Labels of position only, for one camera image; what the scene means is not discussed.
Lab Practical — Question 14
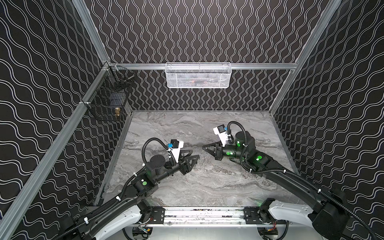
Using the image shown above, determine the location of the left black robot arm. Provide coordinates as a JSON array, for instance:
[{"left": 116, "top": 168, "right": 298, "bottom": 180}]
[{"left": 55, "top": 138, "right": 200, "bottom": 240}]

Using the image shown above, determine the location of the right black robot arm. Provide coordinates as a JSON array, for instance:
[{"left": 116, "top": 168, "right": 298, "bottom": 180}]
[{"left": 202, "top": 121, "right": 378, "bottom": 240}]

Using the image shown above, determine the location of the brass padlock in basket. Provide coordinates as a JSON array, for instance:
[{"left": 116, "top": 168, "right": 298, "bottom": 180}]
[{"left": 115, "top": 108, "right": 121, "bottom": 117}]

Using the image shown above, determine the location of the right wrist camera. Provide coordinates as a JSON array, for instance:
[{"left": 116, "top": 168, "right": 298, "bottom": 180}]
[{"left": 213, "top": 125, "right": 229, "bottom": 147}]

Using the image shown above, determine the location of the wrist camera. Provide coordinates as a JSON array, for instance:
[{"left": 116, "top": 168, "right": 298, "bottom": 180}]
[
  {"left": 168, "top": 139, "right": 184, "bottom": 163},
  {"left": 213, "top": 125, "right": 229, "bottom": 147}
]

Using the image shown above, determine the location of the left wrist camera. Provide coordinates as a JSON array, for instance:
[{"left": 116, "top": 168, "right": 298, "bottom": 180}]
[{"left": 168, "top": 139, "right": 184, "bottom": 163}]

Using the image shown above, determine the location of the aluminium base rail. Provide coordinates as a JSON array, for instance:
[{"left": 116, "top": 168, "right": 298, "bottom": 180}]
[{"left": 83, "top": 205, "right": 325, "bottom": 228}]

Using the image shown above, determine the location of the white wire mesh basket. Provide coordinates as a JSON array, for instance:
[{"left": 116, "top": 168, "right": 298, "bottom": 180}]
[{"left": 165, "top": 62, "right": 232, "bottom": 89}]

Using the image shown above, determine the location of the black wire basket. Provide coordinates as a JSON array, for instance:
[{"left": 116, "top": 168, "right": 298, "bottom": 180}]
[{"left": 82, "top": 62, "right": 137, "bottom": 123}]

